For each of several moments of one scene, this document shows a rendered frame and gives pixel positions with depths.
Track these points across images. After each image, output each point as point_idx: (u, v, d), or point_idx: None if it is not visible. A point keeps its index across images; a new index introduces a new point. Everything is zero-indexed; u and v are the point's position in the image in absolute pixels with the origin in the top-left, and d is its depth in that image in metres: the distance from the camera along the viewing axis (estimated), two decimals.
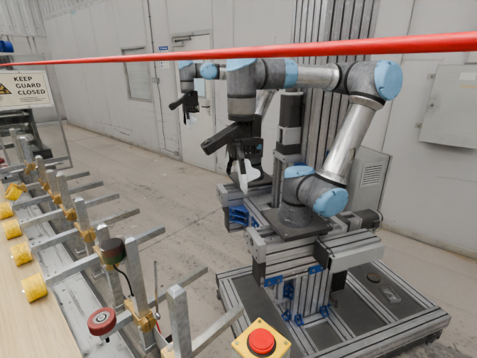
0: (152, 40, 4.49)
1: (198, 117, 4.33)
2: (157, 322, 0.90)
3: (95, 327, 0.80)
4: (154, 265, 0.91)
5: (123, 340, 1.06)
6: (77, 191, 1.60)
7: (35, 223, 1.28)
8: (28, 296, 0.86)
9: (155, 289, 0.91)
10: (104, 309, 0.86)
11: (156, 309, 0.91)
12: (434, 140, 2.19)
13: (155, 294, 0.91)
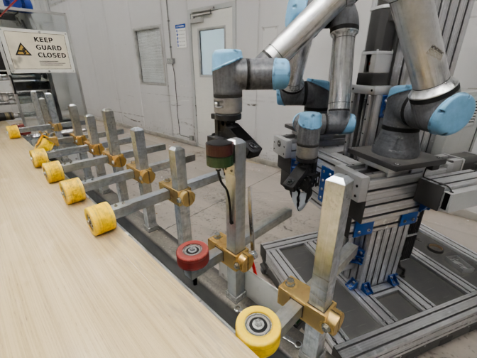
0: (168, 18, 4.31)
1: None
2: (253, 263, 0.72)
3: (189, 258, 0.62)
4: (249, 192, 0.73)
5: (195, 295, 0.88)
6: None
7: (79, 167, 1.10)
8: (96, 225, 0.68)
9: (251, 221, 0.73)
10: (193, 241, 0.68)
11: (251, 246, 0.73)
12: None
13: (251, 227, 0.73)
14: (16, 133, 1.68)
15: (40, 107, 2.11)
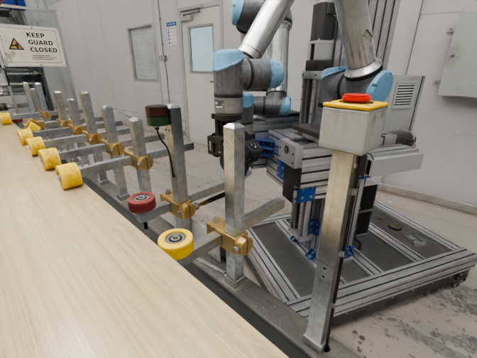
0: (160, 17, 4.46)
1: (206, 93, 4.30)
2: None
3: (137, 202, 0.77)
4: None
5: None
6: (96, 127, 1.57)
7: (59, 143, 1.24)
8: (63, 179, 0.83)
9: (215, 199, 0.82)
10: (143, 192, 0.83)
11: (200, 204, 0.86)
12: (453, 93, 2.16)
13: (211, 200, 0.83)
14: (8, 120, 1.83)
15: (31, 98, 2.26)
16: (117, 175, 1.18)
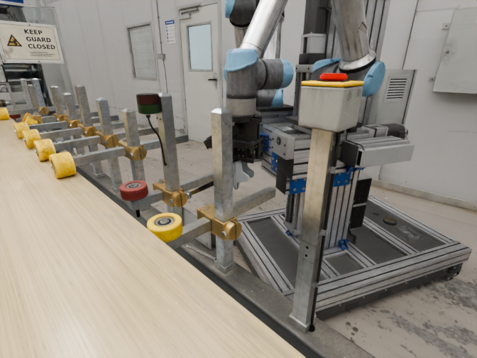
0: (158, 15, 4.47)
1: (205, 91, 4.31)
2: None
3: (128, 190, 0.78)
4: None
5: None
6: (93, 121, 1.58)
7: (55, 136, 1.26)
8: (57, 167, 0.84)
9: (206, 187, 0.84)
10: (135, 181, 0.84)
11: (192, 192, 0.87)
12: (448, 89, 2.17)
13: (202, 188, 0.85)
14: (6, 115, 1.84)
15: (29, 94, 2.27)
16: (112, 167, 1.20)
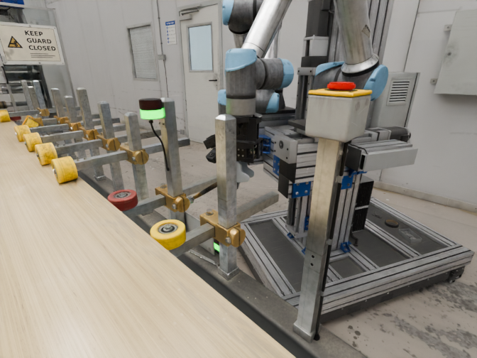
0: (159, 16, 4.47)
1: (205, 91, 4.31)
2: None
3: (116, 199, 0.75)
4: None
5: None
6: (94, 124, 1.58)
7: (56, 139, 1.25)
8: (59, 172, 0.84)
9: (208, 190, 0.83)
10: (125, 190, 0.81)
11: (194, 197, 0.87)
12: (450, 91, 2.17)
13: (204, 192, 0.84)
14: (6, 117, 1.84)
15: (30, 96, 2.27)
16: (113, 170, 1.19)
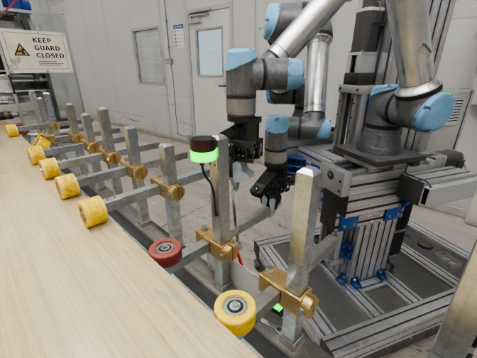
0: (166, 19, 4.35)
1: (214, 97, 4.19)
2: (238, 253, 0.76)
3: (160, 256, 0.63)
4: (232, 186, 0.78)
5: (185, 285, 0.92)
6: None
7: (74, 164, 1.13)
8: (88, 217, 0.72)
9: (235, 214, 0.77)
10: (167, 239, 0.69)
11: (236, 238, 0.77)
12: None
13: (235, 220, 0.77)
14: (15, 132, 1.72)
15: (37, 106, 2.15)
16: (139, 200, 1.07)
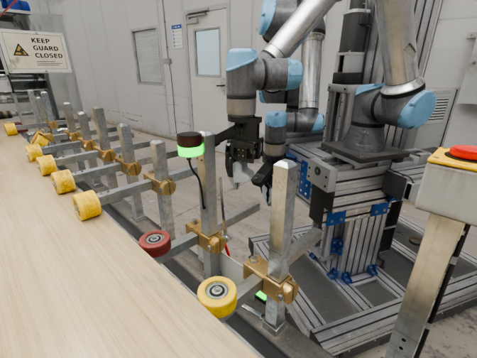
0: (165, 20, 4.38)
1: (212, 97, 4.22)
2: (226, 245, 0.79)
3: (150, 246, 0.67)
4: (220, 181, 0.81)
5: (177, 278, 0.95)
6: None
7: (71, 161, 1.17)
8: (81, 210, 0.75)
9: (223, 208, 0.80)
10: (156, 231, 0.72)
11: (224, 230, 0.80)
12: (474, 101, 2.08)
13: (223, 213, 0.80)
14: (13, 131, 1.75)
15: (36, 106, 2.18)
16: (133, 196, 1.11)
